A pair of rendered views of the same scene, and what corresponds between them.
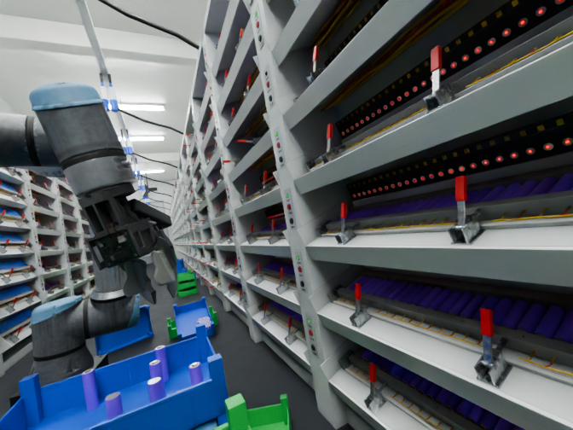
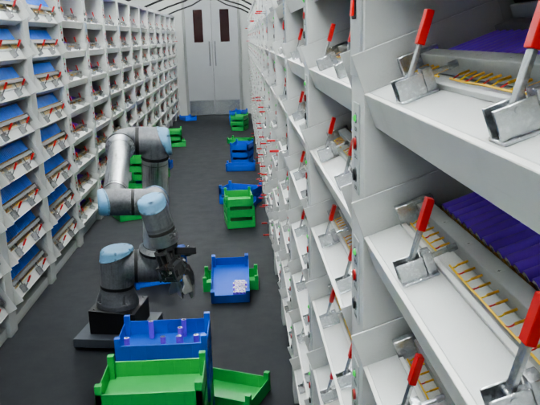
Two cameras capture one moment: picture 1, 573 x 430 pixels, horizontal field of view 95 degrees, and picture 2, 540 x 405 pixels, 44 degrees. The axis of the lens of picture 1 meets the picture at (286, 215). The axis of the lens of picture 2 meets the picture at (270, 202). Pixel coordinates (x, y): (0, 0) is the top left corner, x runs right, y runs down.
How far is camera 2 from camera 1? 1.77 m
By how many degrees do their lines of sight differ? 28
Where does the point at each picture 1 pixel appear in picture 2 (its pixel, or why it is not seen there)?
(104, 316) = (149, 268)
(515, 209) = not seen: hidden behind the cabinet
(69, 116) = (153, 218)
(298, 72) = not seen: hidden behind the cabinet
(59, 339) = (118, 279)
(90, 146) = (160, 231)
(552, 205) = not seen: hidden behind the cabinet
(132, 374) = (169, 327)
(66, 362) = (121, 296)
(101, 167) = (164, 240)
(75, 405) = (144, 333)
